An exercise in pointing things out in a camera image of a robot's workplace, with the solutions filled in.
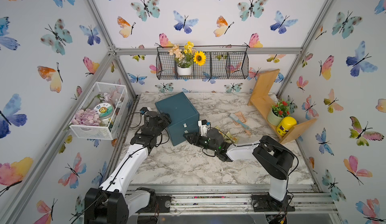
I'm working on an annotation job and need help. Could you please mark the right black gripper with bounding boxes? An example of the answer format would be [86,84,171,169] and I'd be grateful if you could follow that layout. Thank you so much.
[182,131,218,154]

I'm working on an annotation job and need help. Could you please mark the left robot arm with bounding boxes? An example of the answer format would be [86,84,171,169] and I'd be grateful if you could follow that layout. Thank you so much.
[83,107,171,224]

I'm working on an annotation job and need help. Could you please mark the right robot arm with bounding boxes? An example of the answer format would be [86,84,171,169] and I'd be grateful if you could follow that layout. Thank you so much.
[184,128,296,201]

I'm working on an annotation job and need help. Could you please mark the teal drawer cabinet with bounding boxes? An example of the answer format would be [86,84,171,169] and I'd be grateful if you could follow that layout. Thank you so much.
[155,92,200,146]

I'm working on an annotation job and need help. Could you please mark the round green tin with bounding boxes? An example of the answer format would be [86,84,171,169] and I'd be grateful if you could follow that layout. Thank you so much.
[93,102,114,119]

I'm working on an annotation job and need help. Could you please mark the pink artificial flowers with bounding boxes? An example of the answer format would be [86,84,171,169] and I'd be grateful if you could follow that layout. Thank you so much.
[71,108,101,126]

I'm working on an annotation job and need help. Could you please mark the white pot with flowers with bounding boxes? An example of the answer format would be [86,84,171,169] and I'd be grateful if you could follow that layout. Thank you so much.
[168,41,207,76]

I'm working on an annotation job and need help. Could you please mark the wooden zigzag shelf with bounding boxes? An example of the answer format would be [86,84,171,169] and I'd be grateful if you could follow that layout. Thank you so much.
[247,69,317,145]

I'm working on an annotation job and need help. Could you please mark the green pot red flowers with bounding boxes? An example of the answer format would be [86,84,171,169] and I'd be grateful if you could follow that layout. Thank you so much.
[267,99,291,126]

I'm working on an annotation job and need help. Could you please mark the yellow canister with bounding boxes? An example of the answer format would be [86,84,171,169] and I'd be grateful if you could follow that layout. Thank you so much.
[276,116,298,136]

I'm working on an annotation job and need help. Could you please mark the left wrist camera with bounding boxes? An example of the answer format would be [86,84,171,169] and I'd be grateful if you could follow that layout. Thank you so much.
[139,107,152,115]

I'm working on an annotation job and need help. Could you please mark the white wire wall basket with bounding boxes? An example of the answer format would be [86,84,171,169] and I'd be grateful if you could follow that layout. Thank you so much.
[69,82,128,140]

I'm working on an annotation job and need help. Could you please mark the black wire wall basket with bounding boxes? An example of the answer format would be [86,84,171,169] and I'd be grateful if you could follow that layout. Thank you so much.
[155,45,250,80]

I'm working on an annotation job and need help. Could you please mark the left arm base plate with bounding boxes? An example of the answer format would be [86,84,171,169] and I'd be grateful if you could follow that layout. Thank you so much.
[142,195,171,213]

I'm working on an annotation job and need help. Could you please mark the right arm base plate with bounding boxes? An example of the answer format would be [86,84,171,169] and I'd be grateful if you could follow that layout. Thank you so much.
[251,193,295,212]

